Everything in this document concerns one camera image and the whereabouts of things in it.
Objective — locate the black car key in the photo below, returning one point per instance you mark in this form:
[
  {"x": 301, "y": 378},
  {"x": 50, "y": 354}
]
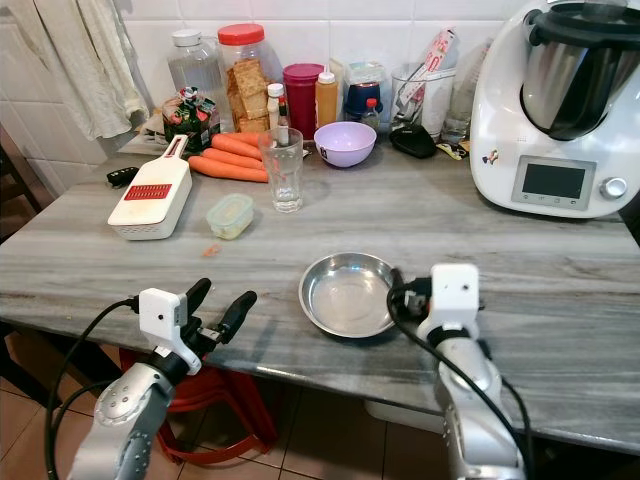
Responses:
[{"x": 122, "y": 176}]

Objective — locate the orange rubber band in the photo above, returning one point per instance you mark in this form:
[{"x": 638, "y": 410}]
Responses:
[{"x": 212, "y": 250}]

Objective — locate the purple plastic bowl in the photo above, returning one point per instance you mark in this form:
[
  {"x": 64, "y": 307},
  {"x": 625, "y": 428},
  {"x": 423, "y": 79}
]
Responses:
[{"x": 345, "y": 150}]

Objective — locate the white plastic bin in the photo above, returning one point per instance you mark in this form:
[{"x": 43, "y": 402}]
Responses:
[{"x": 400, "y": 415}]

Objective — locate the small white shaker bottle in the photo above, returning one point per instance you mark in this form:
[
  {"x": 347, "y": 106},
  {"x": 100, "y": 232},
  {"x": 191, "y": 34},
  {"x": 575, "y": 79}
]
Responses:
[{"x": 275, "y": 98}]

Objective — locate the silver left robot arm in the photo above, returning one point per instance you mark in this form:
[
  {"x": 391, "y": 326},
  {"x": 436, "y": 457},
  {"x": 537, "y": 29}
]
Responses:
[{"x": 120, "y": 425}]

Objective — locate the clear jar with white lid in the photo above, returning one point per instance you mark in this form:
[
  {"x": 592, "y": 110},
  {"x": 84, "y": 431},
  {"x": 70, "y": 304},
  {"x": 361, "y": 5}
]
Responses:
[{"x": 192, "y": 65}]

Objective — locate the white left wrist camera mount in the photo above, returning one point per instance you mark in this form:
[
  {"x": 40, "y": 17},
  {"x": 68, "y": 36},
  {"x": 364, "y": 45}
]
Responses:
[{"x": 160, "y": 315}]

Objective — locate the orange squeeze bottle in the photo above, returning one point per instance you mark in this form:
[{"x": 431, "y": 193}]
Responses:
[{"x": 326, "y": 100}]

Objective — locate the white kitchen food processor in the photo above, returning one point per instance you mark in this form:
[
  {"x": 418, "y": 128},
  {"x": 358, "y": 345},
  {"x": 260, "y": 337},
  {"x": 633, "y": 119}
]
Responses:
[{"x": 500, "y": 120}]

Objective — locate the small container with green lid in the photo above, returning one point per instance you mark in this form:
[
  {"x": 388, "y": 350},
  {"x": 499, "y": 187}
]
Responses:
[{"x": 230, "y": 216}]

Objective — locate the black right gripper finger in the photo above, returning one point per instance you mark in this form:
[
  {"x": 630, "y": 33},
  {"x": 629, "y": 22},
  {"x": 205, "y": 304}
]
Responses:
[{"x": 397, "y": 282}]

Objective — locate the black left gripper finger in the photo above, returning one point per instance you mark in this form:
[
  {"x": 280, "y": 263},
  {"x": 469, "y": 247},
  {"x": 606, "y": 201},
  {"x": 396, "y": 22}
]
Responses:
[
  {"x": 199, "y": 294},
  {"x": 240, "y": 315}
]

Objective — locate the black wedge-shaped gadget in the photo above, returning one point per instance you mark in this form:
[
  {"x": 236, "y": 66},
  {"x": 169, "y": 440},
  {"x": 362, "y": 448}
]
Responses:
[{"x": 412, "y": 142}]

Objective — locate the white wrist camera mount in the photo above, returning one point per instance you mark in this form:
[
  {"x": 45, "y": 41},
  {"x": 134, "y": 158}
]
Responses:
[
  {"x": 160, "y": 315},
  {"x": 452, "y": 290}
]

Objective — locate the dark blue mug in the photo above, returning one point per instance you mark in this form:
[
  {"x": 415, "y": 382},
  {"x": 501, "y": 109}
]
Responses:
[{"x": 360, "y": 100}]

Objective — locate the tall clear glass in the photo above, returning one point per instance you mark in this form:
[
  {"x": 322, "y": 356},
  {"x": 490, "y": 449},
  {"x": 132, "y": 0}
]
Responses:
[{"x": 460, "y": 105}]

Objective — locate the dark wooden chair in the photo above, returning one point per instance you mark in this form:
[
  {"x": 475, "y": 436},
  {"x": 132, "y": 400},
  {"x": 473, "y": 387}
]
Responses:
[{"x": 15, "y": 190}]

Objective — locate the green and red food bag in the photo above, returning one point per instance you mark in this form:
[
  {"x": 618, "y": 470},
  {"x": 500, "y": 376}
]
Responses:
[{"x": 188, "y": 118}]

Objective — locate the magenta plastic canister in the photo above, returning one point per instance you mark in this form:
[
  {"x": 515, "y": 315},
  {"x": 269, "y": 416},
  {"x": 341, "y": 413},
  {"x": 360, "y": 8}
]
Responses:
[{"x": 303, "y": 95}]

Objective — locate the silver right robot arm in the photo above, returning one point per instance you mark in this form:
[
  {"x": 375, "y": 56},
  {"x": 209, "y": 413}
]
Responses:
[{"x": 475, "y": 410}]

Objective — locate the round stainless steel plate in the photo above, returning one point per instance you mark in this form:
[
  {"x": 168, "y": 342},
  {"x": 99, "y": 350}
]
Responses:
[{"x": 345, "y": 300}]

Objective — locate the small yellow black sachet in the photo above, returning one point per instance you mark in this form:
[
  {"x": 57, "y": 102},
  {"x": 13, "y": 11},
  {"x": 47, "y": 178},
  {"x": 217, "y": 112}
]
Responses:
[{"x": 455, "y": 150}]

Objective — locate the small labelled sauce bottle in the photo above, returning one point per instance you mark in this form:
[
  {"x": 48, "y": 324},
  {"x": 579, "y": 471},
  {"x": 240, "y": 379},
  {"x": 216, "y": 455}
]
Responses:
[{"x": 282, "y": 118}]

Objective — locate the clear plastic pitcher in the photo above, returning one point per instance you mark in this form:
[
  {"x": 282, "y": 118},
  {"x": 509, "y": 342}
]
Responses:
[{"x": 425, "y": 105}]

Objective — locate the orange carrot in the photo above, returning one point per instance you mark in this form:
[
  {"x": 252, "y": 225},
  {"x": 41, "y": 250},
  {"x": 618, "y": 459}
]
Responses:
[
  {"x": 232, "y": 144},
  {"x": 228, "y": 156},
  {"x": 220, "y": 168}
]

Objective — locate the white grater with red blade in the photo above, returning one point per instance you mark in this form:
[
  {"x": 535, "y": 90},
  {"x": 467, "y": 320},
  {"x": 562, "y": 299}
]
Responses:
[{"x": 145, "y": 215}]

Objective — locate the clear ribbed glass tumbler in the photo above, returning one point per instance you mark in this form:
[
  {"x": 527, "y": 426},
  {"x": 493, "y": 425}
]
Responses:
[{"x": 282, "y": 185}]

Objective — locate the small bottle with red cap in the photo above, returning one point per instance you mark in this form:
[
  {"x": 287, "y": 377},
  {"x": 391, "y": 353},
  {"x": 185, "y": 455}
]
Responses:
[{"x": 372, "y": 115}]

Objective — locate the cracker jar with red lid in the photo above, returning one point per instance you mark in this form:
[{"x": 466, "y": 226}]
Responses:
[{"x": 245, "y": 90}]

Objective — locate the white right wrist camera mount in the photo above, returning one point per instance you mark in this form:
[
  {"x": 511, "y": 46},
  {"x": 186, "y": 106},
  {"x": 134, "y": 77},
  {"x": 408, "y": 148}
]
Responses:
[{"x": 452, "y": 290}]

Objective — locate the beige hanging towel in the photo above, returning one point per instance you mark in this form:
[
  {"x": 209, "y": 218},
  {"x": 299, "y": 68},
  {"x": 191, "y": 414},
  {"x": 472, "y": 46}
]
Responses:
[{"x": 100, "y": 60}]

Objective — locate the red and white packet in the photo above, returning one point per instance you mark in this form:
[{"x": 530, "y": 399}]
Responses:
[{"x": 438, "y": 50}]

